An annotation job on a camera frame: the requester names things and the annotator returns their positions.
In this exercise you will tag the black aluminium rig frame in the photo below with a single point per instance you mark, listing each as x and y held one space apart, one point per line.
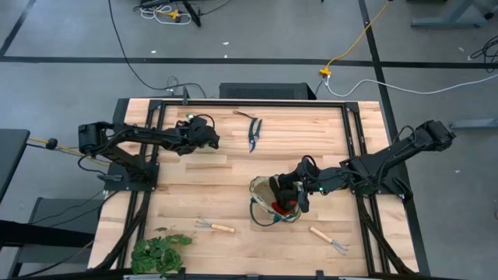
253 103

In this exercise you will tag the black side table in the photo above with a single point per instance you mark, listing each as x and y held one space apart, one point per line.
11 155

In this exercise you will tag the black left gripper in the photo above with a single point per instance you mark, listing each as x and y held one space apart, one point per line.
199 132

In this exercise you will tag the red gardening glove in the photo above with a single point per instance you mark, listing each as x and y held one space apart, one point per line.
278 208

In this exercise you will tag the grey floor bar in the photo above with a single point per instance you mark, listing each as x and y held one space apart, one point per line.
474 123

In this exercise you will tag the black pruning shears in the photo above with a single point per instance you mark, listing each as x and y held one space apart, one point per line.
253 143

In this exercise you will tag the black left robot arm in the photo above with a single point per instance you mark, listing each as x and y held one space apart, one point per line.
140 134

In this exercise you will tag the black floor beam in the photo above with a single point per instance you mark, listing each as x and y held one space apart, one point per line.
39 233

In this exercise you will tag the cream and green gardening bag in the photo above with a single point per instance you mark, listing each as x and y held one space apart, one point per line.
261 190

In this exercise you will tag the black control box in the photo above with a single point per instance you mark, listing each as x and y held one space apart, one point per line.
120 116

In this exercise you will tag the grey desk base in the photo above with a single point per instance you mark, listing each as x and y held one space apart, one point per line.
447 21

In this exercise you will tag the black tripod leg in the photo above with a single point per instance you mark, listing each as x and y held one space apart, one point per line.
193 15

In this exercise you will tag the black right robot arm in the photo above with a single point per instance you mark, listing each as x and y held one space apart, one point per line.
389 155

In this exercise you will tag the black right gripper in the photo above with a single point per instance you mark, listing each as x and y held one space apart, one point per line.
301 184

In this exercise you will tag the green leafy plant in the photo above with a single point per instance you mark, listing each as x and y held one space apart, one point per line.
155 253

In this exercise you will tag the black computer case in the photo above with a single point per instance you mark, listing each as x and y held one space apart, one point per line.
264 91

